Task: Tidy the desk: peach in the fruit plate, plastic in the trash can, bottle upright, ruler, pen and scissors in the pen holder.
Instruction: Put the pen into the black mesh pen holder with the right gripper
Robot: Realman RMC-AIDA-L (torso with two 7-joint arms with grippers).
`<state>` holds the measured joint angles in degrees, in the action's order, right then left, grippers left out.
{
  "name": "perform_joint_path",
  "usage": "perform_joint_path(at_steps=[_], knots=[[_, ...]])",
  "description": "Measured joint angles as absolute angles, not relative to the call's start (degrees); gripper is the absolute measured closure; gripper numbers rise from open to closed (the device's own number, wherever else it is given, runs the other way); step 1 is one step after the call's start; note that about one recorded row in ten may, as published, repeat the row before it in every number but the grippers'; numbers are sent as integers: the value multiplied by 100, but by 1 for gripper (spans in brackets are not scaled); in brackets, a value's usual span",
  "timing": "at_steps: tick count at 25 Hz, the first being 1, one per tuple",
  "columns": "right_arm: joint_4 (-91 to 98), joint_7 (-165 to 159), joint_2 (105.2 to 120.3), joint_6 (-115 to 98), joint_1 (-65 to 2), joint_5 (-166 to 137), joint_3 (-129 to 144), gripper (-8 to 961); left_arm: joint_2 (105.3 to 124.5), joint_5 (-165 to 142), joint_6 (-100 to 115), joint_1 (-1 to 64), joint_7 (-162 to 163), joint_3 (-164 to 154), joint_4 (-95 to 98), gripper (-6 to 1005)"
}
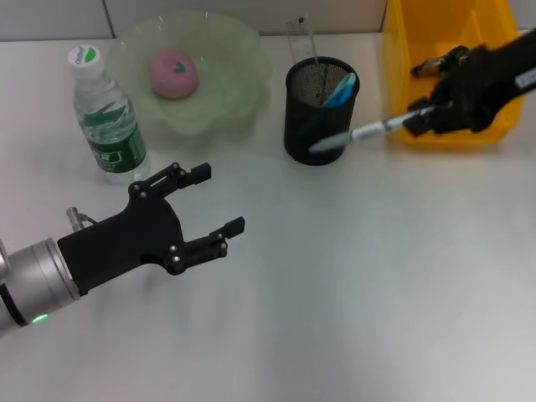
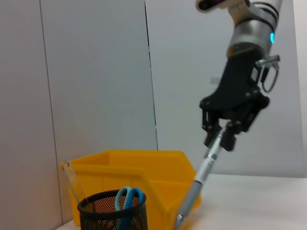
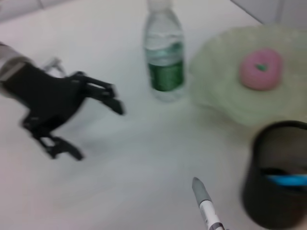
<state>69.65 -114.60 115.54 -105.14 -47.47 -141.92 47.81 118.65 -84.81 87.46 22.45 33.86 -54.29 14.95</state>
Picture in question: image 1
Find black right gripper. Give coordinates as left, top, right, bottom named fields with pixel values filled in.
left=406, top=28, right=536, bottom=137

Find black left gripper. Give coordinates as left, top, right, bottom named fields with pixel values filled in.
left=56, top=161, right=246, bottom=295

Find green plastic wrapper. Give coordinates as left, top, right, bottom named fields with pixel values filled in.
left=409, top=44, right=470, bottom=80

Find silver white pen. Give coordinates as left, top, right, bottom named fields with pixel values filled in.
left=308, top=104, right=439, bottom=155

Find blue scissors with sheath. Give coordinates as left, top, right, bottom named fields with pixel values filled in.
left=322, top=71, right=358, bottom=109

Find clear green-label water bottle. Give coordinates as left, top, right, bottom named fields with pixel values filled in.
left=68, top=44, right=151, bottom=186

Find pink peach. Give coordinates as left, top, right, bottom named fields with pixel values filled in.
left=149, top=48, right=200, bottom=101

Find transparent plastic ruler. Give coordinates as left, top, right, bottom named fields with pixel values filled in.
left=285, top=13, right=330, bottom=101

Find black mesh pen holder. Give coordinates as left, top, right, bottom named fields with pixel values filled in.
left=283, top=57, right=361, bottom=167

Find green glass fruit plate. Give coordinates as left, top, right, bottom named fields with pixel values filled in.
left=109, top=11, right=273, bottom=137

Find yellow plastic bin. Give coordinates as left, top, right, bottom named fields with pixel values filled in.
left=380, top=0, right=533, bottom=152

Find left gripper cable with plug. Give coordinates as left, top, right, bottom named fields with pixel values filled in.
left=65, top=206, right=98, bottom=231

